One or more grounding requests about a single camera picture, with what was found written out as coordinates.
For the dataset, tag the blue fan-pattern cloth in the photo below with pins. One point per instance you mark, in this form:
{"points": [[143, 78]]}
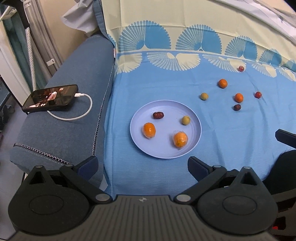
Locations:
{"points": [[176, 50]]}

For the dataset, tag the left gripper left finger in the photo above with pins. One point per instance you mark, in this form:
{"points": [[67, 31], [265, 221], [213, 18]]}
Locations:
{"points": [[79, 176]]}

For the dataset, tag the black smartphone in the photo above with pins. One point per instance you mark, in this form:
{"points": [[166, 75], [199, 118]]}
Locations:
{"points": [[51, 98]]}

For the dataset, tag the dark red jujube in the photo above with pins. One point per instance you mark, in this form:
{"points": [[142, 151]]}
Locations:
{"points": [[158, 115]]}

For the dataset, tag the grey curtain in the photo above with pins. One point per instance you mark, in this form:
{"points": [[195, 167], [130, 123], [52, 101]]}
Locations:
{"points": [[44, 48]]}

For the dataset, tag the green-brown longan fruit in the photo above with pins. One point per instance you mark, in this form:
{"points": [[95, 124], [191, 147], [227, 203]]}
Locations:
{"points": [[204, 96]]}

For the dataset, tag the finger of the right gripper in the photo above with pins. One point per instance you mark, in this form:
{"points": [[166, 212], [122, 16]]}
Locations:
{"points": [[286, 138]]}

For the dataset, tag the white braided pole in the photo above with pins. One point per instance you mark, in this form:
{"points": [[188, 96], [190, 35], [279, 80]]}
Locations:
{"points": [[31, 58]]}

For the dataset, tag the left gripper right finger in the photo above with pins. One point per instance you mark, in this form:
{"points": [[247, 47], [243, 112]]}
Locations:
{"points": [[208, 178]]}

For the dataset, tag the yellow-green longan fruit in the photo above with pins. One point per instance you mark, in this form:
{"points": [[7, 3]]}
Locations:
{"points": [[186, 120]]}

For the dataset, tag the red cherry tomato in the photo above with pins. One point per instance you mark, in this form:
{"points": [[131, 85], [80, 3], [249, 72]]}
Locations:
{"points": [[258, 94], [241, 68]]}

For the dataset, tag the dark purple jujube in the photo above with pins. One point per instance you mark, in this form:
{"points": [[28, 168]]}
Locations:
{"points": [[237, 107]]}

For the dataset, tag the orange tangerine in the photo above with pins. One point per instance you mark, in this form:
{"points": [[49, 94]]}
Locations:
{"points": [[238, 98], [180, 139], [222, 83]]}

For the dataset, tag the lavender round plate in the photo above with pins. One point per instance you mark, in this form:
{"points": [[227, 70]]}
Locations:
{"points": [[161, 145]]}

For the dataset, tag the orange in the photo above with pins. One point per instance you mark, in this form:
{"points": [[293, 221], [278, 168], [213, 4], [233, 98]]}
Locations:
{"points": [[149, 130]]}

